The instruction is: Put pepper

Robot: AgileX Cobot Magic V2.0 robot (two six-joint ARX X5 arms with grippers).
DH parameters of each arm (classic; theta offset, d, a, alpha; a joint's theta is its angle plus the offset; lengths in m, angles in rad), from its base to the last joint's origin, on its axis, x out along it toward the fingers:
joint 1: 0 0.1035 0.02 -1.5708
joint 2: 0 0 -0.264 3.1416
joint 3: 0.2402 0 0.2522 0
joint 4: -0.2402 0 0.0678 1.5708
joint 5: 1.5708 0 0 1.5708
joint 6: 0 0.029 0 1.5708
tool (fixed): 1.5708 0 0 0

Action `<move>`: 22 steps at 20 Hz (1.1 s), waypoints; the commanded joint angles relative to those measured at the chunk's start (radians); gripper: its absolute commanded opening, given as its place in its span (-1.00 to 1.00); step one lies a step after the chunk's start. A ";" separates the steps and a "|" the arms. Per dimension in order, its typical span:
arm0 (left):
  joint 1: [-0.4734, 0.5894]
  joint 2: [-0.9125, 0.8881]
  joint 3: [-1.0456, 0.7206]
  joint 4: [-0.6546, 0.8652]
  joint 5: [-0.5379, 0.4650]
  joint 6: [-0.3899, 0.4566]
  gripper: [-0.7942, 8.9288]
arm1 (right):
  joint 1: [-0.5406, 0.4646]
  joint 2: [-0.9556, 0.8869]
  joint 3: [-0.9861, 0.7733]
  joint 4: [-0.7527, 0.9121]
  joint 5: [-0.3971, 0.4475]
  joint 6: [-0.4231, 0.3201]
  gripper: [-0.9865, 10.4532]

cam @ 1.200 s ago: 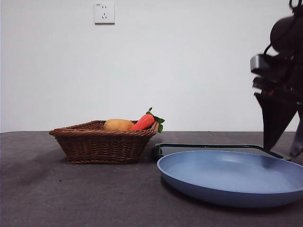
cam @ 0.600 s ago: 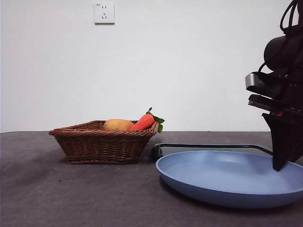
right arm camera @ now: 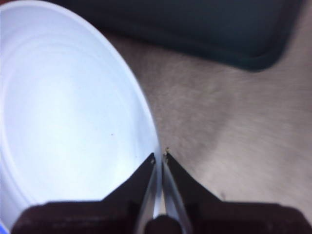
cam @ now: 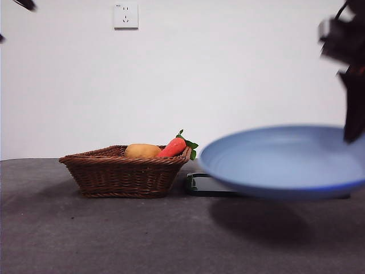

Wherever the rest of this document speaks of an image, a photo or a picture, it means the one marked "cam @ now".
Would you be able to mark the white wall socket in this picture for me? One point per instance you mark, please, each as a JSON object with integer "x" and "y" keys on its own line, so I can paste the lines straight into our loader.
{"x": 126, "y": 15}

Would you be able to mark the brown wicker basket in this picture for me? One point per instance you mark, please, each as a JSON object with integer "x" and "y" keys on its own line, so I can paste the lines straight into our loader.
{"x": 119, "y": 179}

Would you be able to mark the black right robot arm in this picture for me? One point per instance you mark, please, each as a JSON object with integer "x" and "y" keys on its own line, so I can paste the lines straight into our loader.
{"x": 348, "y": 40}

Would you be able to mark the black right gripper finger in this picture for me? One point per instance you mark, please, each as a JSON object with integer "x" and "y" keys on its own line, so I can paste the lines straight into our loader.
{"x": 355, "y": 108}

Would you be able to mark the orange carrot with green leaves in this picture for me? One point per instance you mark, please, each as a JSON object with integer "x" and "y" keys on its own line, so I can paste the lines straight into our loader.
{"x": 174, "y": 147}

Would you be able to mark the light blue round plate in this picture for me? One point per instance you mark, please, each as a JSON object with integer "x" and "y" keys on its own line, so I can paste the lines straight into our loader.
{"x": 279, "y": 162}

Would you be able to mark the black rectangular tray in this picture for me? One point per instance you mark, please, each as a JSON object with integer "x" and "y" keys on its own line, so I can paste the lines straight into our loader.
{"x": 208, "y": 187}

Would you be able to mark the yellow potato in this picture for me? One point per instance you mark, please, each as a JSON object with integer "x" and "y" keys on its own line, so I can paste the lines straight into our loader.
{"x": 141, "y": 151}

